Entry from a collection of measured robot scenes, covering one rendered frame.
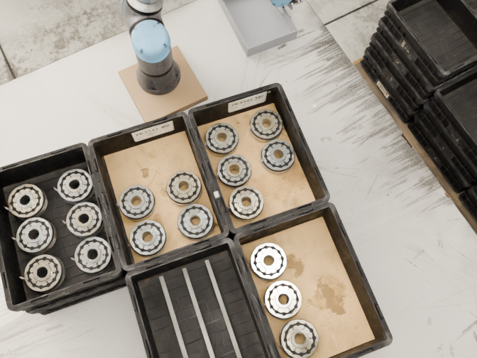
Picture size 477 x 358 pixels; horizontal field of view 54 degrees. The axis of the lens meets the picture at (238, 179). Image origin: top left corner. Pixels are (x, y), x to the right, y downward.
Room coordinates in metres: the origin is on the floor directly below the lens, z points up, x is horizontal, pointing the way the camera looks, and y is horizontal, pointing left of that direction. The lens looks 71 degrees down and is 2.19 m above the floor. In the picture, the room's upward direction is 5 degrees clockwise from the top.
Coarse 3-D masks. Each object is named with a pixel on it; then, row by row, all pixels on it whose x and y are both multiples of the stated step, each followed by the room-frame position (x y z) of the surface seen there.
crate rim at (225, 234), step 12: (156, 120) 0.60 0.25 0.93; (168, 120) 0.60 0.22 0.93; (120, 132) 0.55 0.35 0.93; (192, 132) 0.57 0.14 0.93; (96, 156) 0.47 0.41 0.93; (96, 168) 0.43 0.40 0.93; (204, 168) 0.46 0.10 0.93; (108, 204) 0.33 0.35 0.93; (216, 204) 0.36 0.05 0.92; (108, 216) 0.30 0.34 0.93; (228, 228) 0.29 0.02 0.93; (120, 240) 0.24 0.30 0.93; (204, 240) 0.25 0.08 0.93; (216, 240) 0.26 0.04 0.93; (120, 252) 0.20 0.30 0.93; (168, 252) 0.21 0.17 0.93; (180, 252) 0.22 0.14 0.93; (132, 264) 0.17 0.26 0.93; (144, 264) 0.18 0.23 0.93
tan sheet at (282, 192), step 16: (208, 128) 0.63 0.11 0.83; (240, 128) 0.64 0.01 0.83; (240, 144) 0.58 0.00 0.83; (256, 144) 0.59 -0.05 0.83; (256, 160) 0.54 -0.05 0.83; (256, 176) 0.48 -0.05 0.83; (272, 176) 0.49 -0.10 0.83; (288, 176) 0.49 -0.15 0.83; (304, 176) 0.50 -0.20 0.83; (224, 192) 0.42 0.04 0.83; (272, 192) 0.44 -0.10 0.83; (288, 192) 0.44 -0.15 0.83; (304, 192) 0.44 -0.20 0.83; (272, 208) 0.39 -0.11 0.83; (288, 208) 0.39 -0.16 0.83; (240, 224) 0.33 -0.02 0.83
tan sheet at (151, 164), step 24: (144, 144) 0.56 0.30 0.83; (168, 144) 0.56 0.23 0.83; (120, 168) 0.47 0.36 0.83; (144, 168) 0.48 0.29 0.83; (168, 168) 0.48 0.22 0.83; (192, 168) 0.49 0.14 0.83; (120, 192) 0.40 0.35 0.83; (168, 216) 0.34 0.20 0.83; (144, 240) 0.26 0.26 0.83; (168, 240) 0.27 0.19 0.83
